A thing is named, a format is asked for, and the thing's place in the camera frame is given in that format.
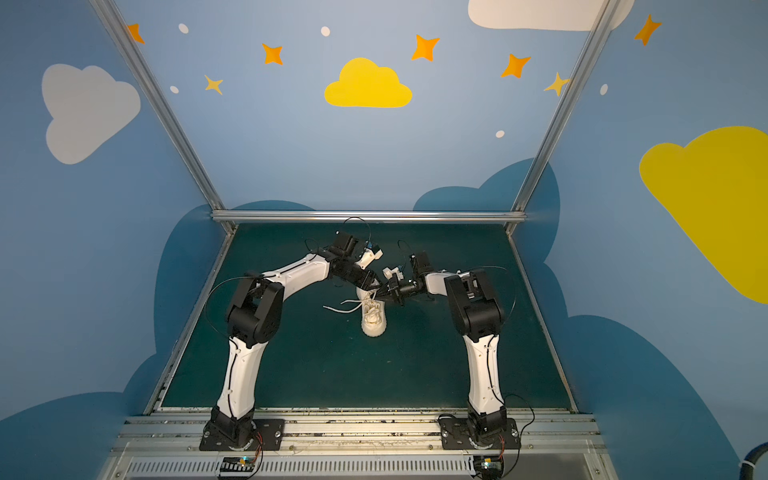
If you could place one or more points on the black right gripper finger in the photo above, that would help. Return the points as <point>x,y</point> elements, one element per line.
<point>371,282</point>
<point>389,292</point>

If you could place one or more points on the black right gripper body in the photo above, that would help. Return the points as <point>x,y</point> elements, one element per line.
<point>391,288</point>

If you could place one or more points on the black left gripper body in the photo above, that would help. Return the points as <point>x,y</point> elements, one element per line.
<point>363,276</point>

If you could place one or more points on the white knit sneaker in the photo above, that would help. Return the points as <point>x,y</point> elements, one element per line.
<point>373,313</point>

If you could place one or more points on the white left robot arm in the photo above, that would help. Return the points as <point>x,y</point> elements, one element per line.
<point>253,319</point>

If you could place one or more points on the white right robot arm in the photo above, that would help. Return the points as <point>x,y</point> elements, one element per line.
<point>478,317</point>

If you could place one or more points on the right green circuit board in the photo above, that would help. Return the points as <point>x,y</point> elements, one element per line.
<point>487,468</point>

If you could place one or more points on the green circuit board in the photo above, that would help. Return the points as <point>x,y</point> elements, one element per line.
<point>487,468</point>
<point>239,467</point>

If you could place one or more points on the left green circuit board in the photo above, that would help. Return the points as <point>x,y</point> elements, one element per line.
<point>239,467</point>

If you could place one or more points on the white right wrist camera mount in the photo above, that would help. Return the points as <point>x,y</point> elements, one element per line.
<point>393,273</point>

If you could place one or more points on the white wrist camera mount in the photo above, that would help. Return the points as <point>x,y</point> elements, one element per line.
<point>393,273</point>
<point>369,255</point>

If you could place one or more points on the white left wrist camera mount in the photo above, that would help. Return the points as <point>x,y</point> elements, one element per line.
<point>369,255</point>

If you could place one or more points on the rear horizontal aluminium frame bar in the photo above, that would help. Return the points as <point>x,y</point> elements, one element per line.
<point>286,216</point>

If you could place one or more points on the right side aluminium table rail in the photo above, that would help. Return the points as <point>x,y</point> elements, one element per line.
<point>573,408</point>

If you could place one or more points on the aluminium table rail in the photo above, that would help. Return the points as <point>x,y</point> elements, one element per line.
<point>573,408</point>
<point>187,273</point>

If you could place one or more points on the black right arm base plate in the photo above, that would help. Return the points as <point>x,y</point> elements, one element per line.
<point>459,433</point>

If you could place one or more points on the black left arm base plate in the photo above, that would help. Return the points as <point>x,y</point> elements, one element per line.
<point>247,435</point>

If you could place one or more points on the left side aluminium table rail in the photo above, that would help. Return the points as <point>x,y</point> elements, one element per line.
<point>187,273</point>

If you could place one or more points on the front aluminium rail platform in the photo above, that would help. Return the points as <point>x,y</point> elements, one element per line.
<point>359,444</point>

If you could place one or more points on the right rear aluminium frame post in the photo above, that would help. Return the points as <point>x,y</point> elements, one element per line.
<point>580,75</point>

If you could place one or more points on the aluminium frame post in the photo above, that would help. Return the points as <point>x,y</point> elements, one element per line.
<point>113,22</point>
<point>580,75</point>

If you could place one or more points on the left rear aluminium frame post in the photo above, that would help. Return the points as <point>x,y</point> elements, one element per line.
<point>113,22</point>

